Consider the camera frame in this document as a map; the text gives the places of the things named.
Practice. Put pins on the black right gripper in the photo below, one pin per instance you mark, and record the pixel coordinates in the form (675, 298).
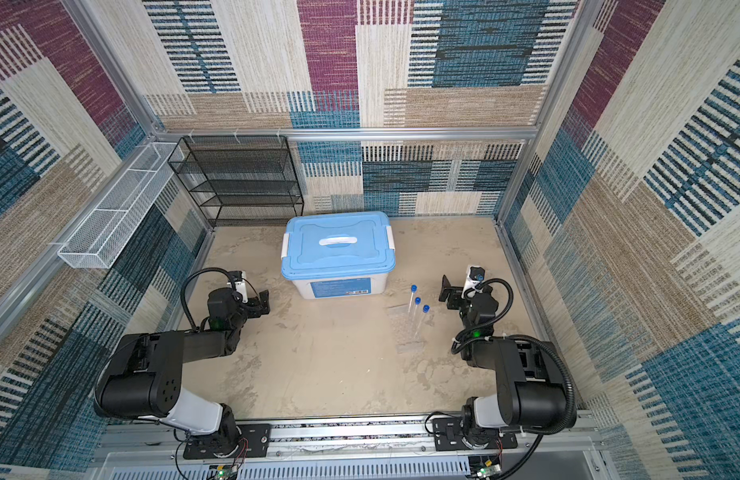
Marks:
(455, 295)

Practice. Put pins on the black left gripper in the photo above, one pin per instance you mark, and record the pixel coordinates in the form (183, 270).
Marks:
(254, 310)

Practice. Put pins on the blue capped test tube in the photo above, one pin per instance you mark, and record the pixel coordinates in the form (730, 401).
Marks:
(417, 312)
(421, 318)
(413, 302)

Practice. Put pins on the white plastic storage bin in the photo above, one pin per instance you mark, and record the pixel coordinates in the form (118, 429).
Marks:
(341, 287)

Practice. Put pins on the blue plastic bin lid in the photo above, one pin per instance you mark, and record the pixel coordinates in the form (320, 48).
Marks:
(332, 246)

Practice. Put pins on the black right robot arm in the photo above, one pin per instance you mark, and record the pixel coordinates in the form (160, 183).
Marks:
(534, 390)

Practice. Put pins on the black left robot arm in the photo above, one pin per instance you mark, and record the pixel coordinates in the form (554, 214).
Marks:
(142, 379)

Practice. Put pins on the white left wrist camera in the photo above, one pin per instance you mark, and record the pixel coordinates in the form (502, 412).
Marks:
(239, 284)

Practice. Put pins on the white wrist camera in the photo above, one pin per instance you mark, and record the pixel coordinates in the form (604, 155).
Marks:
(239, 284)
(475, 275)

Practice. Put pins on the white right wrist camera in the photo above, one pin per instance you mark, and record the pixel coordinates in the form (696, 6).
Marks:
(475, 275)

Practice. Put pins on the black wire mesh shelf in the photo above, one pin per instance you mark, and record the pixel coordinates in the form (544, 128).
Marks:
(236, 181)

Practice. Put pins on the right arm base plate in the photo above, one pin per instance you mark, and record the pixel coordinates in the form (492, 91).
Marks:
(452, 434)

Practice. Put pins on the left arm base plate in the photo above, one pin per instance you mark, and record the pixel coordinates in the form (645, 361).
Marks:
(244, 441)

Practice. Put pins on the white wire mesh basket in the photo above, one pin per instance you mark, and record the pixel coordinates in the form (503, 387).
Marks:
(103, 234)

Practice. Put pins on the aluminium mounting rail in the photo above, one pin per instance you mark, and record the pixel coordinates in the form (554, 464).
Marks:
(344, 447)

